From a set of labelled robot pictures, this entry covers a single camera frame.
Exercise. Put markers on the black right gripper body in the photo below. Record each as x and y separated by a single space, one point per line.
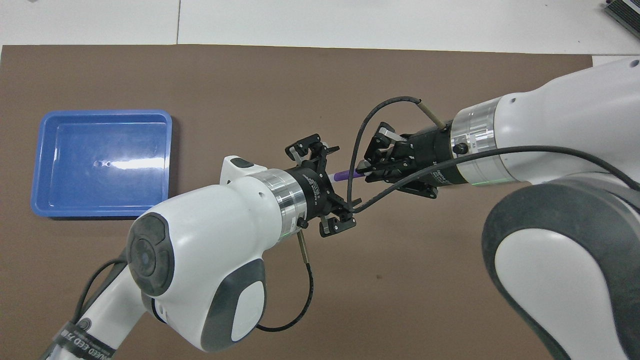
425 150

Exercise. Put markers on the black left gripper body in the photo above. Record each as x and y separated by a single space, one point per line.
312 192

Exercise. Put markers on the purple pen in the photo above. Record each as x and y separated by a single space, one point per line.
345 175

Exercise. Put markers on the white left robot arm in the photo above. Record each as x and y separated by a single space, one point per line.
210 240

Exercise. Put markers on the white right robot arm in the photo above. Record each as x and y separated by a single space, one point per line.
575 110

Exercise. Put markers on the blue plastic tray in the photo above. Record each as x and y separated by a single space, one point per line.
100 190

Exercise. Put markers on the brown table mat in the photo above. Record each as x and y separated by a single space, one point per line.
400 280

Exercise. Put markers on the grey ribbed device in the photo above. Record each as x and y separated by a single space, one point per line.
625 12

